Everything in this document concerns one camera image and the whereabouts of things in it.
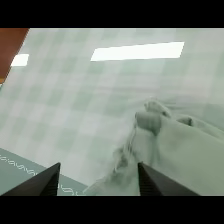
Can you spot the pale green shirt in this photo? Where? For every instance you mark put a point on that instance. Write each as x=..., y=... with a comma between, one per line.
x=190, y=156

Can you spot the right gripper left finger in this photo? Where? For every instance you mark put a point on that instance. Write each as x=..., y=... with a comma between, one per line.
x=41, y=184

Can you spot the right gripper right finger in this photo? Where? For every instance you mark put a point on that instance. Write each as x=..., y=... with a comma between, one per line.
x=158, y=184

